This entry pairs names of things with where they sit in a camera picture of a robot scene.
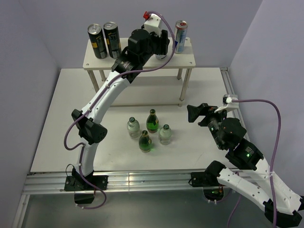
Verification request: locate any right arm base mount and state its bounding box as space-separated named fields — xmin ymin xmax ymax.
xmin=188 ymin=171 xmax=225 ymax=204

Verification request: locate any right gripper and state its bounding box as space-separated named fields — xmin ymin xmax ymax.
xmin=186 ymin=102 xmax=230 ymax=149

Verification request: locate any silver can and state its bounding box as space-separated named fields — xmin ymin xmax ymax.
xmin=155 ymin=55 xmax=167 ymax=60
xmin=174 ymin=20 xmax=188 ymax=54

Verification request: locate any aluminium rail frame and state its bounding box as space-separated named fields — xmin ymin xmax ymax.
xmin=13 ymin=68 xmax=233 ymax=228

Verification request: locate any black can right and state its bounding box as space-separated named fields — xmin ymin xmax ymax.
xmin=103 ymin=21 xmax=122 ymax=59

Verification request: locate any clear soda bottle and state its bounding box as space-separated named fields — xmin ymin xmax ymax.
xmin=159 ymin=124 xmax=172 ymax=145
xmin=127 ymin=117 xmax=141 ymax=138

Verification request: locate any green glass bottle rear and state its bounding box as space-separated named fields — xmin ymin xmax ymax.
xmin=146 ymin=109 xmax=159 ymax=133

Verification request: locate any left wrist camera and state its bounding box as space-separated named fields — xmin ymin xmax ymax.
xmin=143 ymin=11 xmax=162 ymax=36

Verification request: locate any black can left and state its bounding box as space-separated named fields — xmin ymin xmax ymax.
xmin=87 ymin=24 xmax=107 ymax=59

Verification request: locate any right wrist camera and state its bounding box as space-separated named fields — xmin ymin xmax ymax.
xmin=214 ymin=94 xmax=239 ymax=113

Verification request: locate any green glass bottle front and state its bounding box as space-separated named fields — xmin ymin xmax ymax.
xmin=139 ymin=130 xmax=152 ymax=152

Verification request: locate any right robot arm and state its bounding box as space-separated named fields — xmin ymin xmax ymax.
xmin=187 ymin=103 xmax=304 ymax=228

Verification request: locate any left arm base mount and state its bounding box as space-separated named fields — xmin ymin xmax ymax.
xmin=64 ymin=167 xmax=108 ymax=209

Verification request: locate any green glass bottle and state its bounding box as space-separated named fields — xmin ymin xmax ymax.
xmin=146 ymin=109 xmax=159 ymax=133
xmin=139 ymin=130 xmax=152 ymax=152

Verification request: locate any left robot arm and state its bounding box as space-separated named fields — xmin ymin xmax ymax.
xmin=64 ymin=28 xmax=174 ymax=190

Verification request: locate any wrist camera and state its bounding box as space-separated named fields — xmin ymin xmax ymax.
xmin=214 ymin=94 xmax=239 ymax=113
xmin=143 ymin=11 xmax=162 ymax=36

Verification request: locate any black can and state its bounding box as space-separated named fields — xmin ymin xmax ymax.
xmin=87 ymin=24 xmax=107 ymax=59
xmin=103 ymin=21 xmax=122 ymax=59

